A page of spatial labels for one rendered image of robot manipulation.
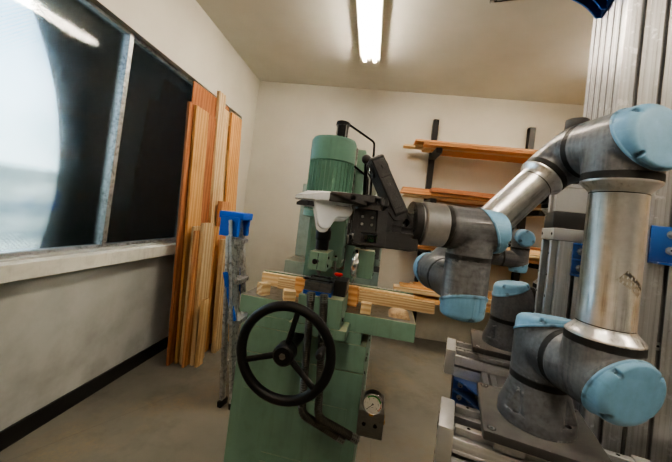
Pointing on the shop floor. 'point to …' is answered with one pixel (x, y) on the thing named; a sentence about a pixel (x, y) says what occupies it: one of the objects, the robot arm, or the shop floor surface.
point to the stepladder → (233, 228)
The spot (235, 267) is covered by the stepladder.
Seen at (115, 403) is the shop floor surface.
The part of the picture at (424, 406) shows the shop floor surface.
